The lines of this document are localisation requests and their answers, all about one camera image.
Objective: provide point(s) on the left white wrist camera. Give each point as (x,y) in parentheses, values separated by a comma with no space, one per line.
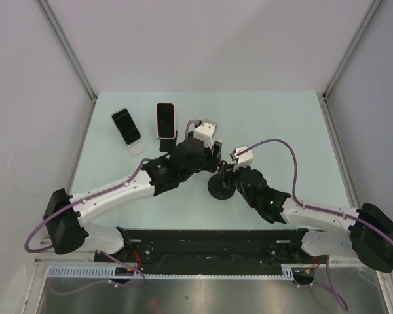
(205,132)

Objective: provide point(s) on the black round-base phone stand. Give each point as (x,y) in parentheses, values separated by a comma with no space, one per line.
(216,190)

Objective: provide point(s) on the pink phone on block stand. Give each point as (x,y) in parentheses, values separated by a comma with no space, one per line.
(166,121)

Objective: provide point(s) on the black phone on clear stand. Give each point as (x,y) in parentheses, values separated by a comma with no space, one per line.
(126,126)

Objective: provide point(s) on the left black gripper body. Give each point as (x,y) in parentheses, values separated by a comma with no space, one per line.
(207,161)

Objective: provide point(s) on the black block phone stand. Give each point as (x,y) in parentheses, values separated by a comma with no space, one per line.
(168,145)

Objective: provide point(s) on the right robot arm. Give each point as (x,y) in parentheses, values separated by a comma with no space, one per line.
(365,233)

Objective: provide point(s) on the pink case phone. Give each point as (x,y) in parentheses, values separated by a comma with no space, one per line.
(216,152)

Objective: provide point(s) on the clear acrylic phone stand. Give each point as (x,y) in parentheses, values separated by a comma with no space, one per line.
(136,148)

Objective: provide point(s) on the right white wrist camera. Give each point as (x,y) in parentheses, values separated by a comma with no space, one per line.
(242,157)

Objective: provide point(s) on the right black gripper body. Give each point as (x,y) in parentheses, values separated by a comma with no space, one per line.
(230,178)

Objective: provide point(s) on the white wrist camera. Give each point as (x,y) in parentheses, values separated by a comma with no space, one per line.
(205,132)
(242,157)

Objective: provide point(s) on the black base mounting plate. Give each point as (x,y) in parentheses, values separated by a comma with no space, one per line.
(212,252)

